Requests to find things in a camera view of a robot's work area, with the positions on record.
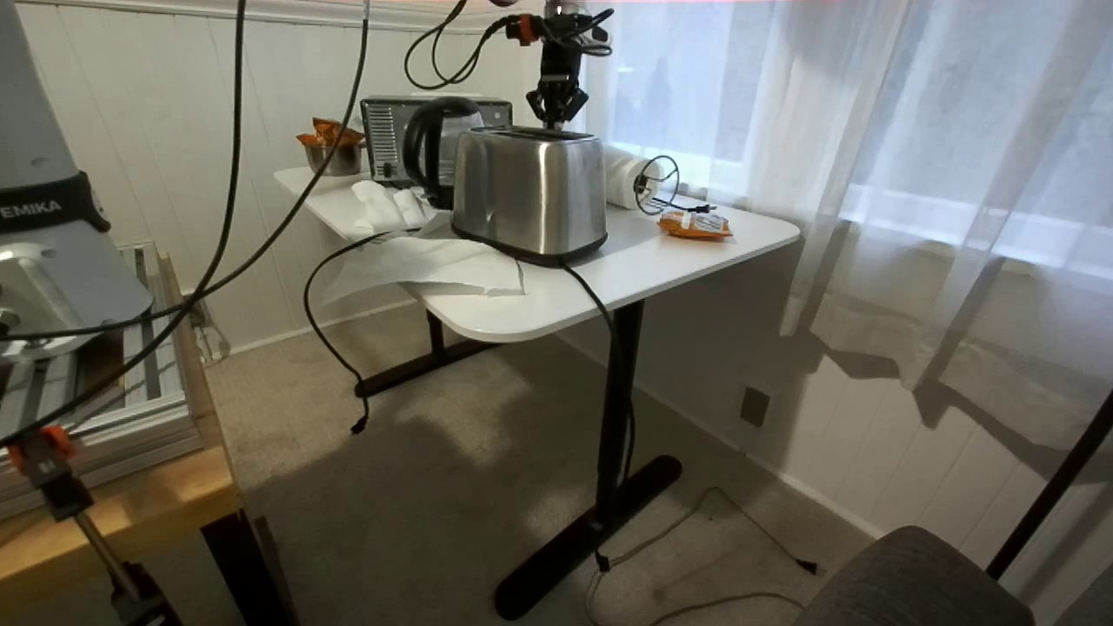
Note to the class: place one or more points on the dark slanted pole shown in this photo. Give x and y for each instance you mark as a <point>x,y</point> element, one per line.
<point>1048,489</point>

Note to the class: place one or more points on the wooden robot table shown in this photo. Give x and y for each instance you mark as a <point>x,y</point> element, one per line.
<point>126,507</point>

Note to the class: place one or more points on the grey fabric chair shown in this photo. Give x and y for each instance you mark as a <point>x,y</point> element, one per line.
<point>917,585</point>

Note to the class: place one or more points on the white cloth towel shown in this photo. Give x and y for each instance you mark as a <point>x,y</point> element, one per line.
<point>429,268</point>

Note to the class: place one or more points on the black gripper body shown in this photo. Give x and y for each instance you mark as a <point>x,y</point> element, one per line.
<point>562,70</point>

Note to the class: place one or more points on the orange black clamp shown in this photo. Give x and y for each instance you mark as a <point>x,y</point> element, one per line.
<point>43,463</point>

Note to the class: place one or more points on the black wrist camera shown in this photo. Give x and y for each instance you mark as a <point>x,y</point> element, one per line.
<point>578,29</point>

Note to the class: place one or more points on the metal bowl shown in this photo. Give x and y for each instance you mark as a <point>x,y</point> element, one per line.
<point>335,160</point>

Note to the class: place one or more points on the stainless steel toaster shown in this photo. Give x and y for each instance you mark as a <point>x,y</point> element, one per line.
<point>529,193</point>

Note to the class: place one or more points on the white crumpled towel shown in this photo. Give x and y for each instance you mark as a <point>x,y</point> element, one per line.
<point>369,210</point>

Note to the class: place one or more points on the orange snack packets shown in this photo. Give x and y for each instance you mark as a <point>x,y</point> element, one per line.
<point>335,130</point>

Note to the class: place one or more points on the black countertop oven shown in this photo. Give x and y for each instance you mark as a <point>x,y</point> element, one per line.
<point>384,135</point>

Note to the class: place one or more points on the black glass electric kettle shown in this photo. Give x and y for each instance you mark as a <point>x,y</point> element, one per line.
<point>433,144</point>

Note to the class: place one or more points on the black table frame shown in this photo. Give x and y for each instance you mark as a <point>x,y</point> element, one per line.
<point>614,463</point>

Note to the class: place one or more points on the orange white small packet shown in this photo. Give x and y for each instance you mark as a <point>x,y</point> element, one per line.
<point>697,225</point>

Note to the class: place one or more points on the grey white Franka robot arm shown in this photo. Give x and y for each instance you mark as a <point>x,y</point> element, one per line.
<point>52,262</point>

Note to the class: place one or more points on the white wall outlet with plug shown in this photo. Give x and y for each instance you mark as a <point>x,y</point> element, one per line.
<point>203,326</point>

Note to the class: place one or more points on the brown wall outlet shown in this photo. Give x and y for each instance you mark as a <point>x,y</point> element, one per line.
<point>755,405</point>

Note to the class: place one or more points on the sheer white curtain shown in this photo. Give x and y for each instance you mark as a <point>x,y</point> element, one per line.
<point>926,177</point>

